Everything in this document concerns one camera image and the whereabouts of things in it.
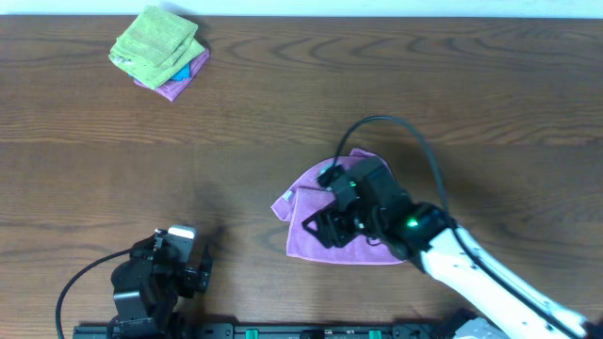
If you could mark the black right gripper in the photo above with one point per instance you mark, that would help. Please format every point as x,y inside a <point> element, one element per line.
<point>336,221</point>

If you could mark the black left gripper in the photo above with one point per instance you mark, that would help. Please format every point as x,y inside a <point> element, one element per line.
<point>202,275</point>

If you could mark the purple microfiber cloth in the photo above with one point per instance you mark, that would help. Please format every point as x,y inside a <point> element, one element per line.
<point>303,199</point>

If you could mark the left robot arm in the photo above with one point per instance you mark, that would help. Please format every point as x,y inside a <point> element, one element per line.
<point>148,285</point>

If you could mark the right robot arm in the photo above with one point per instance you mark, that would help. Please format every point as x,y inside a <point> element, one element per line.
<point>426,236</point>

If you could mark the purple folded cloth in stack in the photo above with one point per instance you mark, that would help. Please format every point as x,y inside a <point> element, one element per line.
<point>173,88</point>

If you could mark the blue folded cloth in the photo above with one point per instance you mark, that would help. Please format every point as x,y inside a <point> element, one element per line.
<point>182,74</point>

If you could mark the green folded cloth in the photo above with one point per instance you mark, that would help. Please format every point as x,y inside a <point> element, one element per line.
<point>155,47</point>

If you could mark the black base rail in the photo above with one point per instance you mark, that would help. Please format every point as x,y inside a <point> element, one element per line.
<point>264,331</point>

